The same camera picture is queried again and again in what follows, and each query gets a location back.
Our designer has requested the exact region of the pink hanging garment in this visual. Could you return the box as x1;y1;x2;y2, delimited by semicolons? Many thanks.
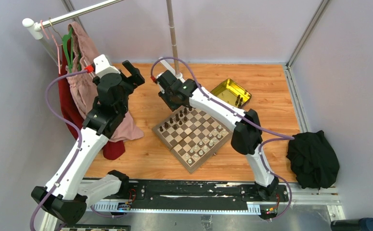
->
67;22;144;142

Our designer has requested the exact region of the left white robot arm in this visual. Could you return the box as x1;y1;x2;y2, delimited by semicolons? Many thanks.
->
31;56;145;224

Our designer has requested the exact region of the black crumpled cloth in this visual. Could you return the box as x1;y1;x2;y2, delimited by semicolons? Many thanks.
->
286;130;340;189

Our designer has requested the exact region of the pink clothes hanger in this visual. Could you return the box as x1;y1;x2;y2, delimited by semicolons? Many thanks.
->
39;19;62;75

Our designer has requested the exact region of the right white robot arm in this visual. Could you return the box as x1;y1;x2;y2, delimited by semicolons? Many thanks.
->
151;70;279;201

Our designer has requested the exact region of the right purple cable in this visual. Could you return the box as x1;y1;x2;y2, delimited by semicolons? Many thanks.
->
150;57;295;221

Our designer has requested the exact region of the wooden chess board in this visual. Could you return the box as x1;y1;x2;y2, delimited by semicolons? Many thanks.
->
152;106;232;173

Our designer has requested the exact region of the white clothes rack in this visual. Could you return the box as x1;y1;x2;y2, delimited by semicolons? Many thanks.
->
22;0;185;81

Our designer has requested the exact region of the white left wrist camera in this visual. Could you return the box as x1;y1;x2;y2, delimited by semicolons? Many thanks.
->
93;54;121;78

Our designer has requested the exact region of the yellow metal tin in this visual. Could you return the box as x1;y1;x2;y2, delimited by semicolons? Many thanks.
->
210;78;252;109

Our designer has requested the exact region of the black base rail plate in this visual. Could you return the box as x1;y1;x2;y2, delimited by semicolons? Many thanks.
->
107;180;289;212

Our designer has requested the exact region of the green clothes hanger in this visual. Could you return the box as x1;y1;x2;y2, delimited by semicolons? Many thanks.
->
62;26;81;73

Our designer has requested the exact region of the red hanging garment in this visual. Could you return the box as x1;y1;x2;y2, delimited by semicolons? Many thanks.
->
57;38;126;161

